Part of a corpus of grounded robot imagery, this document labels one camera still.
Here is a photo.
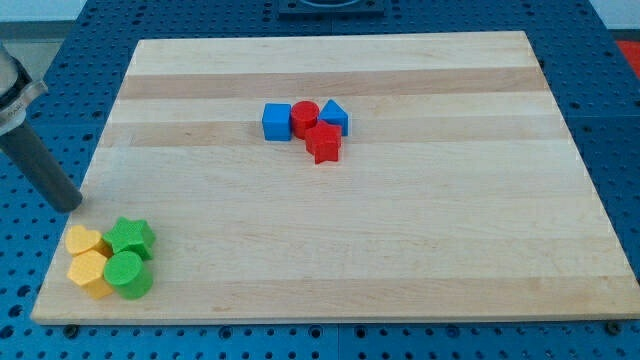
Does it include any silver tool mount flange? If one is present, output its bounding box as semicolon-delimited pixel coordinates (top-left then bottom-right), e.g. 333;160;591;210
1;44;48;135

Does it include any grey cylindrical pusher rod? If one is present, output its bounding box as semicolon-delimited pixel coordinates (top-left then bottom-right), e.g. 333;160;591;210
1;122;83;213

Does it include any yellow heart block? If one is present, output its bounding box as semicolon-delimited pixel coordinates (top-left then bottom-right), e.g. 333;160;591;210
64;225;113;258

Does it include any green star block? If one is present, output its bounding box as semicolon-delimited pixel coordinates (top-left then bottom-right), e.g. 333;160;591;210
102;217;156;261

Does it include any red star block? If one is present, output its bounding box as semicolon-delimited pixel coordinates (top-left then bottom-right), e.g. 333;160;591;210
305;120;342;164

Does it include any yellow hexagon block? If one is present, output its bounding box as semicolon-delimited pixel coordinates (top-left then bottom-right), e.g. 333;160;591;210
66;250;114;299

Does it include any green cylinder block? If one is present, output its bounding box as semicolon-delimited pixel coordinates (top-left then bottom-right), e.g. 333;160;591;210
104;251;153;300

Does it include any blue cube block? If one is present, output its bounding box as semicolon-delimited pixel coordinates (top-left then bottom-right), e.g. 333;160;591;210
262;103;291;141

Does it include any red cylinder block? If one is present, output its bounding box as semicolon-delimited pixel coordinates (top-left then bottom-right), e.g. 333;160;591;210
290;100;320;139

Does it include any blue triangle block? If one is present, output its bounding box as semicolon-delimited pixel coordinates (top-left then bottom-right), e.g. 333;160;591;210
318;99;349;136

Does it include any large wooden board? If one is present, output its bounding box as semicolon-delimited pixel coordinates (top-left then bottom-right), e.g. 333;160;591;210
32;31;639;325

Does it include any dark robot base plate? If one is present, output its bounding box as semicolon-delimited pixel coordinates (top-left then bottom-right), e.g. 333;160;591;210
277;0;386;19

